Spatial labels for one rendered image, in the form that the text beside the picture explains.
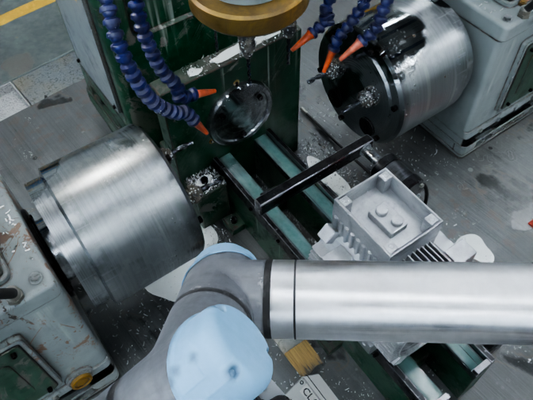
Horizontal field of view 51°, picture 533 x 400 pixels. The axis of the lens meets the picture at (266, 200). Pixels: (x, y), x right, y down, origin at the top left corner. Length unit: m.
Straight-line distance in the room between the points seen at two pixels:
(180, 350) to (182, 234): 0.47
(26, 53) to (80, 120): 1.65
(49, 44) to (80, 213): 2.32
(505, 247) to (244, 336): 0.90
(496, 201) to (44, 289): 0.94
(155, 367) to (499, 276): 0.31
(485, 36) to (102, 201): 0.76
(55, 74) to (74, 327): 1.47
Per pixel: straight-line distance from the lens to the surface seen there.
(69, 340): 0.92
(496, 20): 1.15
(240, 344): 0.42
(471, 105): 1.27
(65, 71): 2.24
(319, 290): 0.51
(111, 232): 0.84
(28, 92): 2.21
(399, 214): 0.86
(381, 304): 0.52
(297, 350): 1.07
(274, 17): 0.81
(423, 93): 1.08
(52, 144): 1.45
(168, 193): 0.85
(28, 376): 0.93
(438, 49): 1.10
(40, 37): 3.19
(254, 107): 1.12
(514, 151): 1.43
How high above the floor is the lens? 1.81
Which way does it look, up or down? 54 degrees down
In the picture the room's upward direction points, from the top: 2 degrees counter-clockwise
